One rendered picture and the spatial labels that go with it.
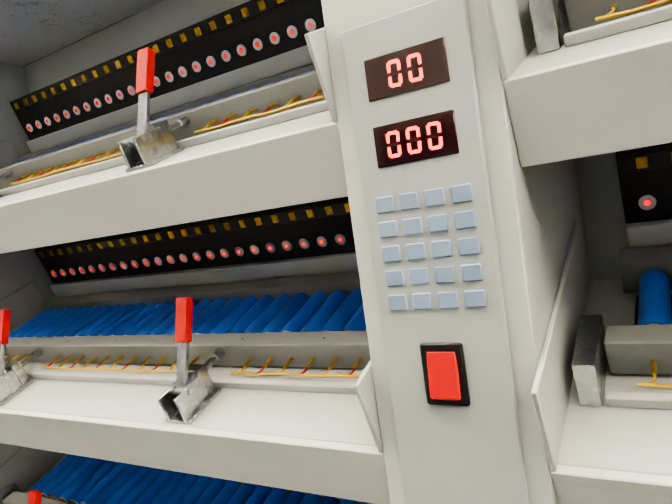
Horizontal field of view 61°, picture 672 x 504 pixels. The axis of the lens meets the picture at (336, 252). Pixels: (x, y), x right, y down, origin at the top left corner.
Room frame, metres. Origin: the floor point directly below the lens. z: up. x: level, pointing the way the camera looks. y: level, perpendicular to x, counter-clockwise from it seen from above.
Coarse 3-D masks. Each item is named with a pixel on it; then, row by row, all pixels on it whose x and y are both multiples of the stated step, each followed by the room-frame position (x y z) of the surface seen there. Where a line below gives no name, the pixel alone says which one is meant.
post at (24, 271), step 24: (0, 72) 0.79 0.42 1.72; (24, 72) 0.82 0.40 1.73; (0, 96) 0.78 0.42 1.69; (0, 120) 0.78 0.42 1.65; (24, 144) 0.80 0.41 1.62; (0, 264) 0.75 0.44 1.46; (24, 264) 0.78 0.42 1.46; (0, 288) 0.75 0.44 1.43; (48, 288) 0.80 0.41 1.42; (0, 456) 0.72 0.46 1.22
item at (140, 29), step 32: (192, 0) 0.65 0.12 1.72; (224, 0) 0.62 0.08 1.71; (128, 32) 0.70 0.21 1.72; (160, 32) 0.68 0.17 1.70; (32, 64) 0.81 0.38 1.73; (64, 64) 0.77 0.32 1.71; (96, 64) 0.74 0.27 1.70; (608, 160) 0.44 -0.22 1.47; (608, 192) 0.44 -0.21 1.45; (608, 224) 0.44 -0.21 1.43; (608, 256) 0.44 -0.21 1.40
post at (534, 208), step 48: (336, 0) 0.32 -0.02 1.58; (384, 0) 0.31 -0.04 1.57; (432, 0) 0.29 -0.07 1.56; (480, 0) 0.28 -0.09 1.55; (336, 48) 0.33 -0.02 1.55; (480, 48) 0.28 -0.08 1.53; (336, 96) 0.33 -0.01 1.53; (480, 96) 0.29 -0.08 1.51; (528, 192) 0.30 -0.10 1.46; (576, 192) 0.43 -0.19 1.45; (528, 240) 0.29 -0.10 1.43; (528, 288) 0.28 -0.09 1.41; (528, 336) 0.28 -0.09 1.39; (384, 384) 0.33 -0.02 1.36; (528, 384) 0.28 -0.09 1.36; (384, 432) 0.33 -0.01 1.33; (528, 432) 0.28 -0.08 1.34; (528, 480) 0.29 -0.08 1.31
